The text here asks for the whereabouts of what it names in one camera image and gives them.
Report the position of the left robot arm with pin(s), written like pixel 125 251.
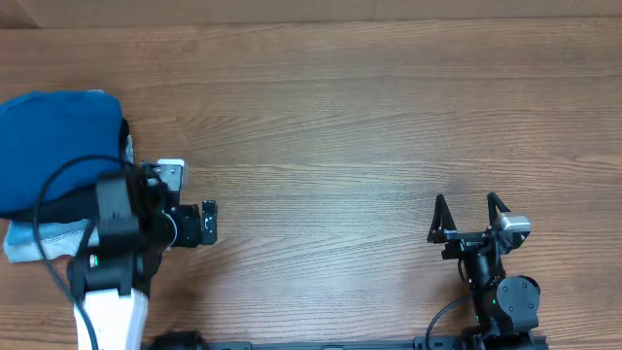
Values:
pixel 139 217

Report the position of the folded black shirt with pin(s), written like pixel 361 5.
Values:
pixel 76 205

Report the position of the blue polo shirt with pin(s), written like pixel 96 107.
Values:
pixel 40 131

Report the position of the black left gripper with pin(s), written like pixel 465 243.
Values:
pixel 209 222

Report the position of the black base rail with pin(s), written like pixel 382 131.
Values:
pixel 192 340

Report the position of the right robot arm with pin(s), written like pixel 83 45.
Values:
pixel 505 307

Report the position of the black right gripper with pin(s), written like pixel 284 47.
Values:
pixel 466 234

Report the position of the folded light blue jeans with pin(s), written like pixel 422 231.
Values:
pixel 59 239

